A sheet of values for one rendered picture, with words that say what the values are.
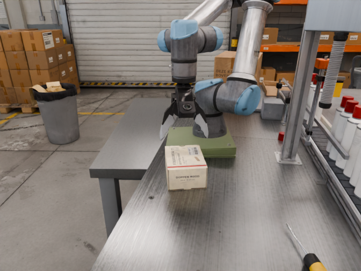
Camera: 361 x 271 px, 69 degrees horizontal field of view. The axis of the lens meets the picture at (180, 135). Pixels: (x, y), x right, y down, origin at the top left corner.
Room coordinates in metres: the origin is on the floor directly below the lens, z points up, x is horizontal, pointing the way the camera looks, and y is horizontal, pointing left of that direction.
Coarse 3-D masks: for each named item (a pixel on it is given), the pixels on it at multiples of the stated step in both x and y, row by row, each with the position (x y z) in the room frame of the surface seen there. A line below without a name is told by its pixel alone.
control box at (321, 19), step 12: (312, 0) 0.83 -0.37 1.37; (324, 0) 0.80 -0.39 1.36; (336, 0) 0.78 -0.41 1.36; (348, 0) 0.76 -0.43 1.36; (360, 0) 0.74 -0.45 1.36; (312, 12) 0.82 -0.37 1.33; (324, 12) 0.80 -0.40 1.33; (336, 12) 0.78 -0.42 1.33; (348, 12) 0.76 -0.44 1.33; (360, 12) 0.74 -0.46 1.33; (312, 24) 0.82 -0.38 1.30; (324, 24) 0.79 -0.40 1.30; (336, 24) 0.77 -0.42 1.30; (348, 24) 0.75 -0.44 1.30; (360, 24) 0.73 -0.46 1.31
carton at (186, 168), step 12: (168, 156) 0.76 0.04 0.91; (180, 156) 0.76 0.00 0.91; (192, 156) 0.76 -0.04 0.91; (168, 168) 0.69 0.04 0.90; (180, 168) 0.69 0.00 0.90; (192, 168) 0.69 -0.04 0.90; (204, 168) 0.69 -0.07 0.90; (168, 180) 0.68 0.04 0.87; (180, 180) 0.68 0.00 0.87; (192, 180) 0.68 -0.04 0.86; (204, 180) 0.69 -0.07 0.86
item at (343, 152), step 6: (288, 84) 1.53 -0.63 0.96; (306, 108) 1.10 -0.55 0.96; (318, 120) 0.94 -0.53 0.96; (324, 126) 0.88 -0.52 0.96; (324, 132) 0.84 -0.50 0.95; (330, 138) 0.78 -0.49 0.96; (336, 144) 0.74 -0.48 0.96; (342, 150) 0.70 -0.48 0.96; (342, 156) 0.68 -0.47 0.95; (348, 156) 0.66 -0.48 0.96
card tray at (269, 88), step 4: (264, 84) 1.92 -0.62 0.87; (268, 84) 2.04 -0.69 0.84; (272, 84) 2.03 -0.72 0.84; (284, 84) 2.02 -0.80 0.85; (292, 84) 2.01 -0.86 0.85; (264, 88) 1.87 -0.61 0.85; (268, 88) 1.95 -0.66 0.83; (272, 88) 1.95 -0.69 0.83; (276, 88) 1.95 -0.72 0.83; (284, 88) 1.95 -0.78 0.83; (288, 88) 1.95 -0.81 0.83; (268, 92) 1.82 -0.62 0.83; (272, 92) 1.82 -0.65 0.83; (276, 92) 1.82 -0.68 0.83
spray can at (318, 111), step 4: (320, 92) 1.07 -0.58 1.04; (312, 96) 1.10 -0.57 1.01; (320, 96) 1.07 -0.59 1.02; (312, 100) 1.09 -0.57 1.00; (316, 108) 1.07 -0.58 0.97; (320, 108) 1.07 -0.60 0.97; (316, 112) 1.07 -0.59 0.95; (320, 112) 1.07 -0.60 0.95; (308, 116) 1.10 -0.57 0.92; (316, 116) 1.07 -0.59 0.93; (320, 116) 1.08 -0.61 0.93; (316, 124) 1.07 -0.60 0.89
